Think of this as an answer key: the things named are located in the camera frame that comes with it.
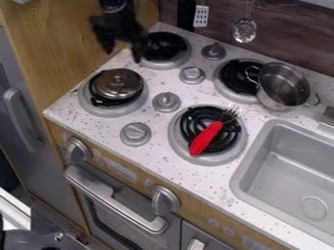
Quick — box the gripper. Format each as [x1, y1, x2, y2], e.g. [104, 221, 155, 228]
[88, 13, 149, 64]

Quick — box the silver lid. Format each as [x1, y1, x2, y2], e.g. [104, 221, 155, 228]
[94, 67, 146, 101]

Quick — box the toy stove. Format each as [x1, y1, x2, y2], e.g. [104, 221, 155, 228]
[76, 30, 271, 167]

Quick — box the black tool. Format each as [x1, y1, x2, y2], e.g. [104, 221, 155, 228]
[176, 0, 197, 33]

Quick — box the white slotted spatula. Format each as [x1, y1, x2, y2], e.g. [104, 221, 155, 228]
[191, 0, 211, 28]

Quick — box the silver strainer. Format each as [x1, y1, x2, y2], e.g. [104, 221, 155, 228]
[230, 0, 259, 44]

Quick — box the grey toy fridge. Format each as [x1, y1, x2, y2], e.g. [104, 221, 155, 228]
[0, 24, 91, 232]

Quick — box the silver pot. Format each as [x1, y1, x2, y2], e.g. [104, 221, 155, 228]
[243, 62, 322, 112]

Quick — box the toy sink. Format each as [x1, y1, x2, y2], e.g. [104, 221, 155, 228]
[230, 118, 334, 246]

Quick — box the red handled fork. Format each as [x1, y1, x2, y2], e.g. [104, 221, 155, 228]
[188, 106, 242, 157]

